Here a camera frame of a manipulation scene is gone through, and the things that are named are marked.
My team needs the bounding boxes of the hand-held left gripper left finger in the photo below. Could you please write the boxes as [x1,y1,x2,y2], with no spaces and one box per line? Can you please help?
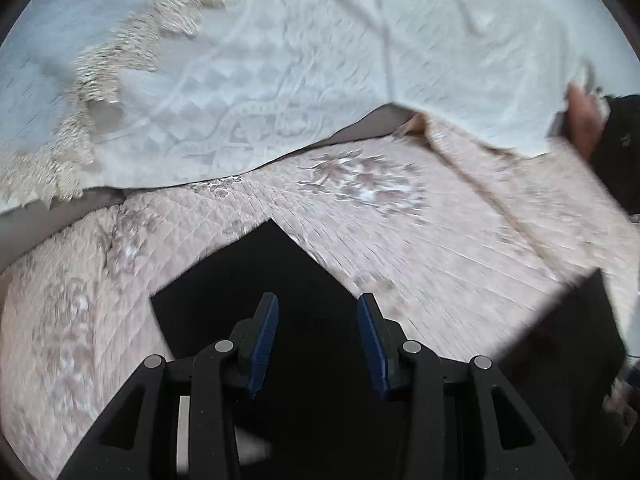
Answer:
[56,292,280,480]

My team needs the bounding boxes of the person's right hand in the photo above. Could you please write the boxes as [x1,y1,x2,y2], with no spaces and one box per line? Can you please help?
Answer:
[565,82,608,161]

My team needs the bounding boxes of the white lace cover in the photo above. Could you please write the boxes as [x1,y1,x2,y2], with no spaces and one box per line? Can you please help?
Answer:
[0,0,640,216]

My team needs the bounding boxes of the blue-grey pillow with lace trim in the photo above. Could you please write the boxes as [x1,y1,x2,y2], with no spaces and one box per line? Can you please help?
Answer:
[0,0,241,211]

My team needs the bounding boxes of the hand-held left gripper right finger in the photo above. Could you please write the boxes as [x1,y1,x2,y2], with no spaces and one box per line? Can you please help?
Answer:
[357,292,576,480]

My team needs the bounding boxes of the black pants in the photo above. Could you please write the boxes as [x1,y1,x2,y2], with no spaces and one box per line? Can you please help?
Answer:
[150,219,630,480]

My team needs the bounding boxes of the pink quilted floral bedspread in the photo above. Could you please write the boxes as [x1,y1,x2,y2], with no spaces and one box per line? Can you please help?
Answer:
[0,122,640,480]

